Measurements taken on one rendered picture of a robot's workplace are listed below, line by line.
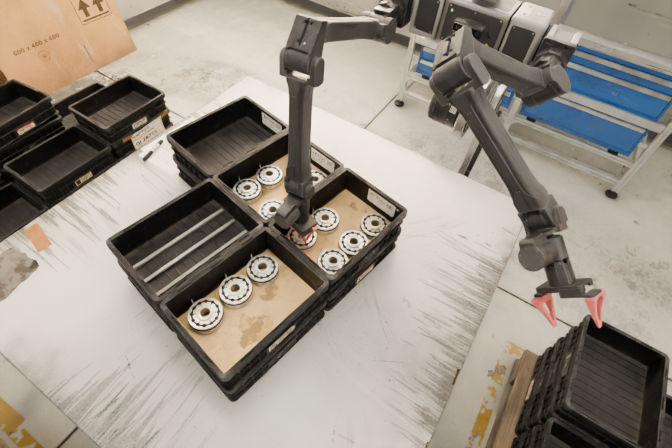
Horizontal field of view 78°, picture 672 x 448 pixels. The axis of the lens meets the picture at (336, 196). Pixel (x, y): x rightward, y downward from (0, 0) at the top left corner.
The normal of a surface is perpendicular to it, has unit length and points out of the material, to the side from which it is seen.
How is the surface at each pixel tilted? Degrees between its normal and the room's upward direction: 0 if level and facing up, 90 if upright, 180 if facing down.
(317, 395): 0
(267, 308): 0
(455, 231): 0
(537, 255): 72
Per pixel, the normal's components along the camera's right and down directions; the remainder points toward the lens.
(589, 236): 0.07, -0.65
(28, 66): 0.84, 0.26
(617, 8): -0.54, 0.62
